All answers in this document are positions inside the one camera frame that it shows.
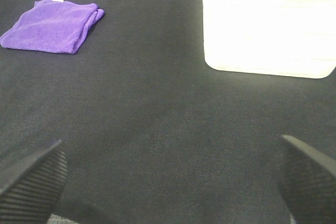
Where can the white plastic basket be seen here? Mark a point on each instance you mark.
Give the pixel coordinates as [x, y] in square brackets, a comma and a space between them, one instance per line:
[278, 37]

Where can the folded purple towel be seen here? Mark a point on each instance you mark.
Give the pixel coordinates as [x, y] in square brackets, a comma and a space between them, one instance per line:
[53, 26]

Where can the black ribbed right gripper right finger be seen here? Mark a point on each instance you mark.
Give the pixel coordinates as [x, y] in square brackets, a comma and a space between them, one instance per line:
[306, 181]

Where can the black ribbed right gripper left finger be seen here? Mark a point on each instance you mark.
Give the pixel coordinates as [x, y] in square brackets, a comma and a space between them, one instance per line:
[31, 188]

